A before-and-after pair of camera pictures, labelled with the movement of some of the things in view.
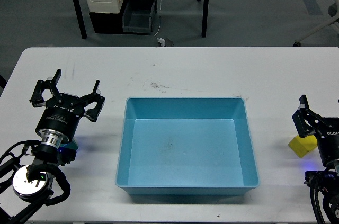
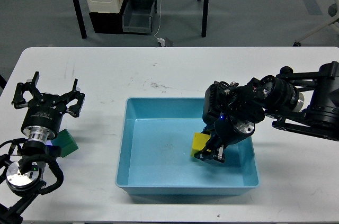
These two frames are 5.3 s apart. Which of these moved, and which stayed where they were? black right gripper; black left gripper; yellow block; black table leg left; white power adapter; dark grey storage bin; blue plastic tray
Moved: black left gripper; yellow block; black right gripper
Stayed: blue plastic tray; dark grey storage bin; black table leg left; white power adapter
